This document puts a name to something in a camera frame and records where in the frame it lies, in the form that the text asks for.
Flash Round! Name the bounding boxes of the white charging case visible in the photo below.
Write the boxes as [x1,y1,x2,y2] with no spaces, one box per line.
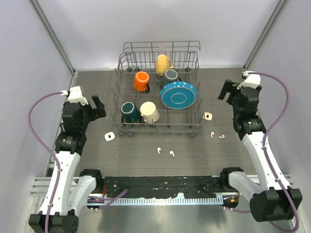
[104,132,115,142]

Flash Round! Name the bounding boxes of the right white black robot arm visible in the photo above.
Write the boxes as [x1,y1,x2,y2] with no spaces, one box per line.
[218,80,302,222]

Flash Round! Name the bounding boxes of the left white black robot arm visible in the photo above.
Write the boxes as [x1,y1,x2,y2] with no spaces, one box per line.
[29,95,106,233]

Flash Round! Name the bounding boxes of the dark green mug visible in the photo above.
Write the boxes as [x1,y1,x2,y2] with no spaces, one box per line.
[121,101,142,125]

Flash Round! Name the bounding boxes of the cream white mug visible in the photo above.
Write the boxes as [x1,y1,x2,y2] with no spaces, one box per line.
[140,101,159,124]

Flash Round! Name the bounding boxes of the orange mug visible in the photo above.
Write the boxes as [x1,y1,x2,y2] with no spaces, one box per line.
[133,71,150,93]

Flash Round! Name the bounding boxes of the blue plate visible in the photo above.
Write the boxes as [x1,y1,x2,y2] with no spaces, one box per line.
[160,82,198,110]

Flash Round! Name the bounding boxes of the grey mug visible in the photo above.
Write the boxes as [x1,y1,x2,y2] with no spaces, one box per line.
[160,69,182,88]

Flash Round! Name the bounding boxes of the yellow mug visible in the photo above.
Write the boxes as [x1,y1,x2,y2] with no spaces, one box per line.
[155,54,174,76]

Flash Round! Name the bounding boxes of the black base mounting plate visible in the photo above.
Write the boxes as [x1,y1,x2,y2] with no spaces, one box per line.
[96,176,237,199]

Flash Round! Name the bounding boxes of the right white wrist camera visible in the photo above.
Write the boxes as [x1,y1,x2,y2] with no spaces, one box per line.
[237,71,261,89]

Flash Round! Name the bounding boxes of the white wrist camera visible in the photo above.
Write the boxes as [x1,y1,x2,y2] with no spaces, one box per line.
[237,71,261,89]
[61,86,89,106]

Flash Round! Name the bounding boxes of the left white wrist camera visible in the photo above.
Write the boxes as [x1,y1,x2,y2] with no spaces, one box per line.
[61,86,89,106]

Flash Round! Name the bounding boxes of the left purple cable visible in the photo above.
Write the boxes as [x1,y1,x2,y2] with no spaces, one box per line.
[28,91,64,233]

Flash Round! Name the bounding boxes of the grey wire dish rack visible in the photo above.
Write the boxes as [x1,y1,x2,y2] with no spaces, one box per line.
[109,40,203,137]

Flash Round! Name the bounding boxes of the white slotted cable duct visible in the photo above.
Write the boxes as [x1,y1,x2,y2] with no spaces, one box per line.
[111,196,223,206]

